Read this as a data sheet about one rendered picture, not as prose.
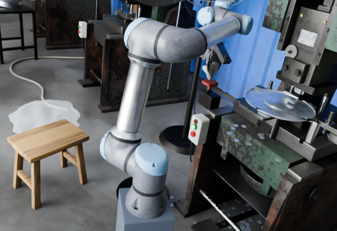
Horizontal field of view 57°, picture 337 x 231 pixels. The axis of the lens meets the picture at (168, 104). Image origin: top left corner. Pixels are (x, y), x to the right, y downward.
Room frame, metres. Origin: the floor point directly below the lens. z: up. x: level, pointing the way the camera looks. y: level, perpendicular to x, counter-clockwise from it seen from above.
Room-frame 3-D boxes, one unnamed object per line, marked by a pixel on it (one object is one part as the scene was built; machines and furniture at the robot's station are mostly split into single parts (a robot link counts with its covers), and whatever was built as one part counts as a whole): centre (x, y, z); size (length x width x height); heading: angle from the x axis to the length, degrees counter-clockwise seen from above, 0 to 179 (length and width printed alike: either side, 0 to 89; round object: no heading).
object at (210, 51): (1.44, -0.17, 0.92); 0.09 x 0.08 x 0.12; 36
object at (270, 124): (1.18, -0.42, 0.72); 0.25 x 0.14 x 0.14; 126
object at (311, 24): (1.26, -0.53, 1.04); 0.17 x 0.15 x 0.30; 126
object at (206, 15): (1.34, -0.13, 1.07); 0.11 x 0.11 x 0.08; 57
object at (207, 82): (1.42, -0.18, 0.72); 0.07 x 0.06 x 0.08; 126
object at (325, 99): (1.26, -0.66, 0.81); 0.02 x 0.02 x 0.14
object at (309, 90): (1.29, -0.57, 0.86); 0.20 x 0.16 x 0.05; 36
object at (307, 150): (1.29, -0.56, 0.68); 0.45 x 0.30 x 0.06; 36
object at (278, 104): (1.21, -0.46, 0.78); 0.29 x 0.29 x 0.01
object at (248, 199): (1.29, -0.57, 0.31); 0.43 x 0.42 x 0.01; 36
